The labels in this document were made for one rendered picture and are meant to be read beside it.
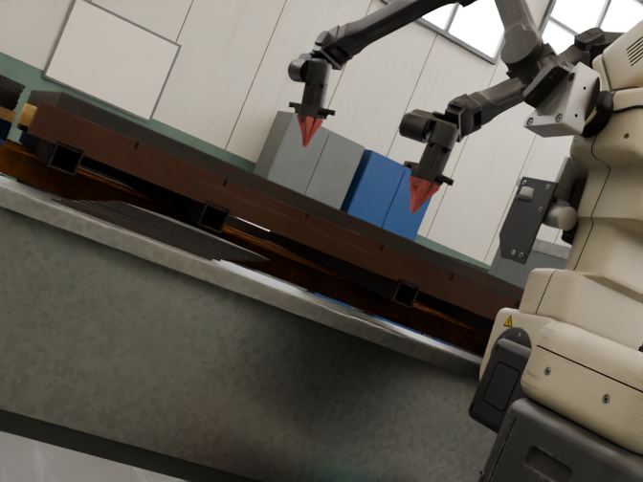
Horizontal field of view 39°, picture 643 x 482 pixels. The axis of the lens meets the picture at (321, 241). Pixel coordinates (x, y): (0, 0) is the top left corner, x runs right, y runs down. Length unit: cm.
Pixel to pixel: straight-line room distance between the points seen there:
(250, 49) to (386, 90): 184
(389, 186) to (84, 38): 381
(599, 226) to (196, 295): 74
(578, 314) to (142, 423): 81
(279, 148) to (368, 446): 839
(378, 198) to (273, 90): 177
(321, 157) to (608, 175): 880
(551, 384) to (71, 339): 84
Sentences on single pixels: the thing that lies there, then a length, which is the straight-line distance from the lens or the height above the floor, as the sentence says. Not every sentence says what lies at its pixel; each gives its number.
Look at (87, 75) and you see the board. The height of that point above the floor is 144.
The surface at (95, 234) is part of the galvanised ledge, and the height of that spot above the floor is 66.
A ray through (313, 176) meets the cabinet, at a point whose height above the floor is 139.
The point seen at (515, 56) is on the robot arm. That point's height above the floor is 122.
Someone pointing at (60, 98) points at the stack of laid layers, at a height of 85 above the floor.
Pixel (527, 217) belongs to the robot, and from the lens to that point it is 172.
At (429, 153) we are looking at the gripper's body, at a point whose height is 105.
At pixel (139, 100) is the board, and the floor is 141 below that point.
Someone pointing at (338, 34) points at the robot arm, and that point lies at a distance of 221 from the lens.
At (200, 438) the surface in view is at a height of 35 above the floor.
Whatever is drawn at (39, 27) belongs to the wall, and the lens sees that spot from 1014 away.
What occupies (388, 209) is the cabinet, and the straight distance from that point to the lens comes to 1089.
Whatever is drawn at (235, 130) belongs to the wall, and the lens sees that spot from 1067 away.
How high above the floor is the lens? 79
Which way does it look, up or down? level
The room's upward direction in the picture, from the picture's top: 22 degrees clockwise
